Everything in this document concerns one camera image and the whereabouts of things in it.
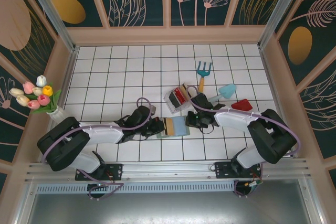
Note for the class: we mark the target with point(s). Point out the pink tulip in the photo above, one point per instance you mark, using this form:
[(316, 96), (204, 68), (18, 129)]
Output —
[(33, 104), (43, 100), (28, 87)]

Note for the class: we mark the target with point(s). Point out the grey metal sheet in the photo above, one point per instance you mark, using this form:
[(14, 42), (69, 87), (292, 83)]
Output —
[(168, 208)]

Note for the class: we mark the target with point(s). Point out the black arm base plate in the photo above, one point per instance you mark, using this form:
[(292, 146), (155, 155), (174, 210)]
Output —
[(115, 170), (223, 170)]

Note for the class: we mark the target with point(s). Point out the aluminium frame post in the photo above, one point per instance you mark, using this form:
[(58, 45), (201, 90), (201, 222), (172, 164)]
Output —
[(278, 9), (52, 14)]

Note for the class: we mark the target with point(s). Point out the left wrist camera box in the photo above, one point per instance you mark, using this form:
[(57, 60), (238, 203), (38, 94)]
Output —
[(153, 110)]

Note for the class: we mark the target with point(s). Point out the white tulip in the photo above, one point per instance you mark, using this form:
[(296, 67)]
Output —
[(41, 80)]

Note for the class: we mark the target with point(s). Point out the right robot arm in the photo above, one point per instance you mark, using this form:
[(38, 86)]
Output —
[(265, 140)]

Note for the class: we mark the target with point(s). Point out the gold credit card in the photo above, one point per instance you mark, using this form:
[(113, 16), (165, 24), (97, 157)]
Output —
[(183, 90), (170, 127)]

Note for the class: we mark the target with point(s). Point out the yellow tulip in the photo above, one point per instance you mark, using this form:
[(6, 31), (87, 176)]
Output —
[(47, 90)]

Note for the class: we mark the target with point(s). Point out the mint green card holder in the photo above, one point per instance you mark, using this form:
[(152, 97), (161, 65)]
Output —
[(181, 127)]

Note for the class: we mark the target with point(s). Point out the red credit card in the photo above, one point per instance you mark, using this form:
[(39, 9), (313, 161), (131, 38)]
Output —
[(180, 95)]

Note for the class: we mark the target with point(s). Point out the blue toy garden fork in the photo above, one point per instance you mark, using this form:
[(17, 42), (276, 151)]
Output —
[(203, 73)]

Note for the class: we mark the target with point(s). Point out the aluminium side rail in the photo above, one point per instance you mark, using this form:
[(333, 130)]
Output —
[(68, 77)]

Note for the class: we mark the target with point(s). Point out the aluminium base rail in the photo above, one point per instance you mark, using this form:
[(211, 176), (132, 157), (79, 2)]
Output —
[(168, 169)]

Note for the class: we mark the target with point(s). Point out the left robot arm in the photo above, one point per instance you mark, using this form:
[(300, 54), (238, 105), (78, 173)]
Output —
[(65, 142)]

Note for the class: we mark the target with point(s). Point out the red toy shovel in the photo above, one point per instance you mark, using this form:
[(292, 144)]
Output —
[(242, 105)]

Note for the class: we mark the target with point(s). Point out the tulip bouquet in vase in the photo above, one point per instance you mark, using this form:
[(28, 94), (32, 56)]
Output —
[(53, 100)]

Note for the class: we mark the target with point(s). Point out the black credit card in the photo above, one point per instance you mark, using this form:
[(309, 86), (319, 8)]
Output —
[(174, 100)]

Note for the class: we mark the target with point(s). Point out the clear acrylic card box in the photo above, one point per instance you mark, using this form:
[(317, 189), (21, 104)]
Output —
[(174, 109)]

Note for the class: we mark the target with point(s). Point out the white flower vase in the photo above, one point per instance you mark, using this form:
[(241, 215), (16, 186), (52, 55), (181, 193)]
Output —
[(55, 115)]

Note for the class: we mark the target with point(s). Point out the teal toy trowel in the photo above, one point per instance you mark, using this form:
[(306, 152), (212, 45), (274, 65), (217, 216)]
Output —
[(228, 91)]

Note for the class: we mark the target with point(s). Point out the cream tulip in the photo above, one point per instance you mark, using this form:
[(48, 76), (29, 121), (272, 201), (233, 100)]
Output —
[(37, 91), (22, 100), (16, 92)]

